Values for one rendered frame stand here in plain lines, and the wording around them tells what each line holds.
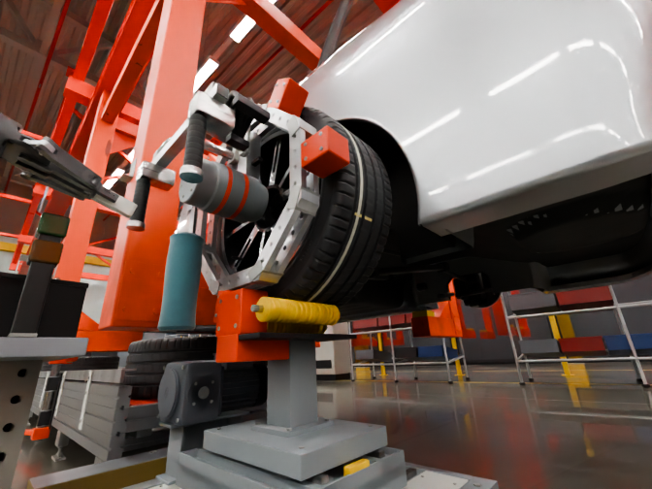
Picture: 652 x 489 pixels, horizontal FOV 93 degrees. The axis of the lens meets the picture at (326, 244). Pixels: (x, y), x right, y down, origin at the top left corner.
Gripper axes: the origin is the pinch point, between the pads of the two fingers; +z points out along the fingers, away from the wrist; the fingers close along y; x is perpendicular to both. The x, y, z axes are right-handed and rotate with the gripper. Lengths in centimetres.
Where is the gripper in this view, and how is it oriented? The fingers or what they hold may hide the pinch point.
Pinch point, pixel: (114, 202)
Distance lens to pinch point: 73.2
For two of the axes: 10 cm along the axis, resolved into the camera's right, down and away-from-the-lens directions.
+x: -1.2, 8.4, -5.3
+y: -7.8, 2.5, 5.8
